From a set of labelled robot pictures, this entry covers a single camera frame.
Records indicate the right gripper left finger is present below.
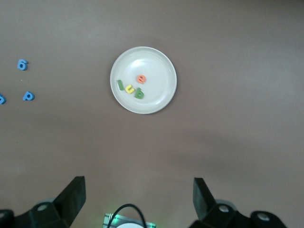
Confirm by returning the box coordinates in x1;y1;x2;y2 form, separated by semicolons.
0;176;86;228

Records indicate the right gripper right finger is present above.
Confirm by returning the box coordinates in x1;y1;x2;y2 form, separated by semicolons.
190;177;286;228

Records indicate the green foam letter b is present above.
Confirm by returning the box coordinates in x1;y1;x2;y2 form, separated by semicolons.
133;86;145;100

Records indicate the beige brown plate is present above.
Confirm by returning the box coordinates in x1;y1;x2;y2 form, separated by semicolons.
109;46;178;115

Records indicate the blue foam letter g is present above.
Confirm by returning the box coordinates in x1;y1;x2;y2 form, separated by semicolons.
17;59;29;71

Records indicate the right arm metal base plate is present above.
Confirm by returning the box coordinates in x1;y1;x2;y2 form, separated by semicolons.
104;213;157;228

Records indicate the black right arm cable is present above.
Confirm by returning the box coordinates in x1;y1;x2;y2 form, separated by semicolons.
108;203;146;228

